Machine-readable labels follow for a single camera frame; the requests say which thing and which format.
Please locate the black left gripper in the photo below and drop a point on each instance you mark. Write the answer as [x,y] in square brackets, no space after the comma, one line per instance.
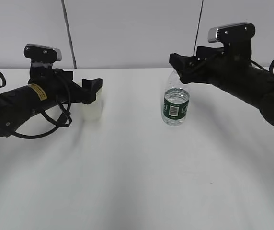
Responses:
[53,84]

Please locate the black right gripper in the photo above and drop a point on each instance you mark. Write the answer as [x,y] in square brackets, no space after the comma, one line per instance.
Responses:
[212,62]

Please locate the white paper cup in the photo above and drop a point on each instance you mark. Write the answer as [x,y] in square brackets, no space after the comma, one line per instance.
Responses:
[92,112]

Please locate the clear water bottle green label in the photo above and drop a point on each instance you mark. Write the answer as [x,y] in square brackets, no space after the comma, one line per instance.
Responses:
[175,100]

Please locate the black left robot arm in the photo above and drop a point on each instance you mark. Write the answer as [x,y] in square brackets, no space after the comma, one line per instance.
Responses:
[17,106]

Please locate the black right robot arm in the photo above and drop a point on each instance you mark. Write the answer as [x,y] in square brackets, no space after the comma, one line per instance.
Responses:
[254,86]

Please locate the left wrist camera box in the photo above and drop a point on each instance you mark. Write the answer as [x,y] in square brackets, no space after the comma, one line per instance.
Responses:
[40,53]

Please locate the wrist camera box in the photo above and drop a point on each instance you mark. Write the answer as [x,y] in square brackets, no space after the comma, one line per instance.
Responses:
[40,53]
[231,33]

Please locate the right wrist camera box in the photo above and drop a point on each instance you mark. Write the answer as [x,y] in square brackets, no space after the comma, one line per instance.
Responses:
[231,33]

